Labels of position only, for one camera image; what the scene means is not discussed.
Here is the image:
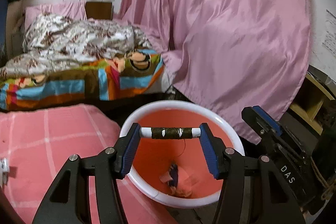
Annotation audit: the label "dark brown tube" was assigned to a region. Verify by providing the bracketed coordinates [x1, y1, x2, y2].
[139, 127, 201, 139]

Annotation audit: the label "trash pieces in basin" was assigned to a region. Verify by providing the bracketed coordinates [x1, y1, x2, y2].
[159, 161, 199, 198]

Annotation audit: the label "wooden desk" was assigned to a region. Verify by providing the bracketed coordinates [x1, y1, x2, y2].
[289, 65, 335, 135]

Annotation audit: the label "pink checked bed sheet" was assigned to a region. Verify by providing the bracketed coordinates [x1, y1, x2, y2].
[0, 104, 180, 224]

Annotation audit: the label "white small packet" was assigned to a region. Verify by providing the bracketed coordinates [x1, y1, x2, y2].
[0, 158, 10, 187]

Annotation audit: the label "orange plastic basin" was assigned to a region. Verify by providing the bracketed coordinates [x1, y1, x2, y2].
[120, 101, 244, 209]

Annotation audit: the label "pink curtain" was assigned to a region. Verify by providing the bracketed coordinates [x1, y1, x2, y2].
[119, 0, 311, 144]

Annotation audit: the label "colourful cartoon blanket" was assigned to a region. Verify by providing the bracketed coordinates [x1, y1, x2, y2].
[1, 49, 170, 111]

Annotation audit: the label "floral satin quilt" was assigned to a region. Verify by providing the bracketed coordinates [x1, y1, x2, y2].
[1, 14, 151, 80]

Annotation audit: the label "pink pillow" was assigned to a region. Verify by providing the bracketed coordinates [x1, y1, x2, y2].
[25, 1, 87, 30]

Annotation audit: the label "wooden headboard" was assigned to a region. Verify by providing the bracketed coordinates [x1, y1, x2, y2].
[85, 2, 113, 20]

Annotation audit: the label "wall calendar poster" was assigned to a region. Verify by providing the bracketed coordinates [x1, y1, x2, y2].
[322, 10, 336, 57]

